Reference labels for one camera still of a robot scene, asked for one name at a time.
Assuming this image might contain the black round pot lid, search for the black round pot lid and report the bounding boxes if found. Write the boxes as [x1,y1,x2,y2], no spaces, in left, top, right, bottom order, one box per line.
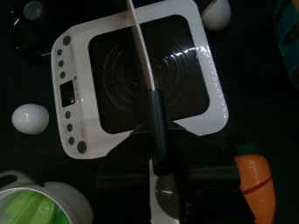
[7,0,60,64]

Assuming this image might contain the grey toy pot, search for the grey toy pot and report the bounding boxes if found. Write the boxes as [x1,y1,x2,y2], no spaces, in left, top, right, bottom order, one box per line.
[0,170,95,224]

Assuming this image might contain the white toy egg half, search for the white toy egg half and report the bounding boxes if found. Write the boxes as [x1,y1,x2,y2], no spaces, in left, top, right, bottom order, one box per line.
[199,0,234,32]
[11,103,52,136]

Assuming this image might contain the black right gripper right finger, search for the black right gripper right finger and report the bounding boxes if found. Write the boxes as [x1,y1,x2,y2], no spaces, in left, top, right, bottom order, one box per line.
[167,121,257,224]

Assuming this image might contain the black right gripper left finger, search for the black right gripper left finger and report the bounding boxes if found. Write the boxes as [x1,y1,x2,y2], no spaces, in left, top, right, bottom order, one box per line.
[94,125,155,224]

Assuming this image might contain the orange toy carrot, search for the orange toy carrot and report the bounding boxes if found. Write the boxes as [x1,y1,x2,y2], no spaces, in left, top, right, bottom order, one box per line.
[233,142,277,224]

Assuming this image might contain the white toy induction stove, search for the white toy induction stove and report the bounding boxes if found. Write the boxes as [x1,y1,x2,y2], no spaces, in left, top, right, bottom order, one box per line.
[51,0,230,160]

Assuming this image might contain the white utensil with black handle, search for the white utensil with black handle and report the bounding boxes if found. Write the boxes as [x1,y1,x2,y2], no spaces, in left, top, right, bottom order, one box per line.
[126,0,174,178]

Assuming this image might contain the teal basket with orange rim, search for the teal basket with orange rim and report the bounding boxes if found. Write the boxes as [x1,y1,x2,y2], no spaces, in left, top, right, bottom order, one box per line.
[273,0,299,86]

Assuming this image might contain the green toy vegetables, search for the green toy vegetables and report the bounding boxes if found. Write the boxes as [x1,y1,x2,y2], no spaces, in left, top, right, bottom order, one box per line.
[0,189,74,224]

